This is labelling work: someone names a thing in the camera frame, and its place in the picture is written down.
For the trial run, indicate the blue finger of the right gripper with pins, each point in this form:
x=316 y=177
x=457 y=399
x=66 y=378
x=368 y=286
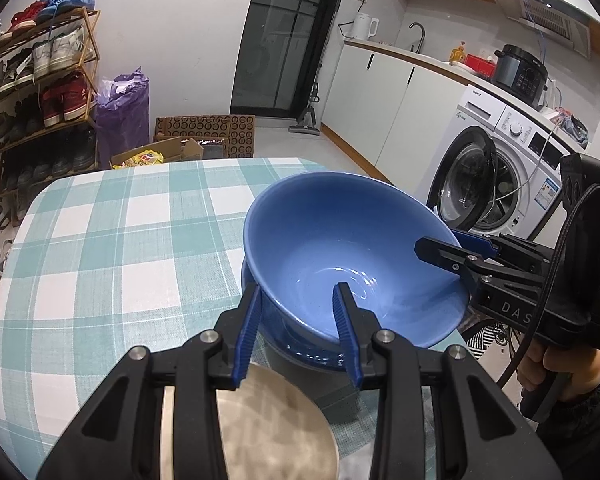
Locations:
x=478 y=244
x=444 y=256

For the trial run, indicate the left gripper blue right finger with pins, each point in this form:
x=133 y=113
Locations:
x=347 y=317

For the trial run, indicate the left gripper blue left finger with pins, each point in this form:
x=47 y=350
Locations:
x=250 y=311

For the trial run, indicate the dark blue bowl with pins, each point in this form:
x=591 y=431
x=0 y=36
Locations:
x=307 y=233
x=300 y=349

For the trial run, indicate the large beige plate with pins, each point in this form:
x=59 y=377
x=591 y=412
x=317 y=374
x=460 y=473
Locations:
x=269 y=429

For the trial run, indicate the white kitchen base cabinets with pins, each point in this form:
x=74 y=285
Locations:
x=389 y=114

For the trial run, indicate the person right hand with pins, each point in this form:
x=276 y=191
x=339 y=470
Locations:
x=581 y=365

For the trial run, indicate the white washing machine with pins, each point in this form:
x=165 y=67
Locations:
x=496 y=171

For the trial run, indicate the teal checkered tablecloth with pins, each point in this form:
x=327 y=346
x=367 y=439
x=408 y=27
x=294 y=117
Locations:
x=105 y=261

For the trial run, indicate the black pressure cooker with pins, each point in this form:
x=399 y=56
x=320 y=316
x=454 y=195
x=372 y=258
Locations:
x=520 y=73

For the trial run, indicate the red container on counter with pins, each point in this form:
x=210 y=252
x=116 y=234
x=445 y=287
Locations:
x=483 y=66

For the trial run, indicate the patterned cardboard box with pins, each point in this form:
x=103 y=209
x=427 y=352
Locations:
x=233 y=133

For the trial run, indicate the open cardboard snack box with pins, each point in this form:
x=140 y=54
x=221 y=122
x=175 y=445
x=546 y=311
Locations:
x=175 y=149

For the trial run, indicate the vacuum cleaner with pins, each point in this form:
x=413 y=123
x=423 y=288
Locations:
x=306 y=122

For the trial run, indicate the purple bag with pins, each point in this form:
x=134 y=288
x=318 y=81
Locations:
x=121 y=115

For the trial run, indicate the range hood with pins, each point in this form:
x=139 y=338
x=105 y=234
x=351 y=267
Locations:
x=556 y=20

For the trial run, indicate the white electric kettle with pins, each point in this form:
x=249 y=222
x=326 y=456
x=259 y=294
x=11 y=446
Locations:
x=364 y=27

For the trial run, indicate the black glass door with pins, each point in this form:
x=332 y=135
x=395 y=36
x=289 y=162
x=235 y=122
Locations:
x=281 y=47

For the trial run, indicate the wooden shoe rack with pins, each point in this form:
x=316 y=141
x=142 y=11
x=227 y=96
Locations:
x=48 y=77

